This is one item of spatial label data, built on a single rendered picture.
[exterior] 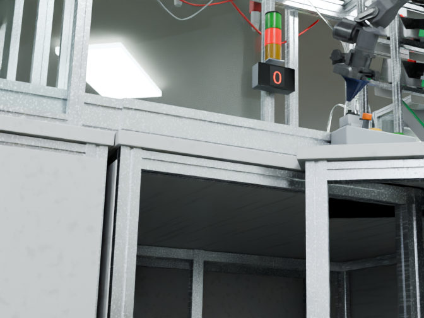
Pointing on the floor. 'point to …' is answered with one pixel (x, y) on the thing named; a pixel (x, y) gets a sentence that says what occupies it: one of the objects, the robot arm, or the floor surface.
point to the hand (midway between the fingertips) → (351, 89)
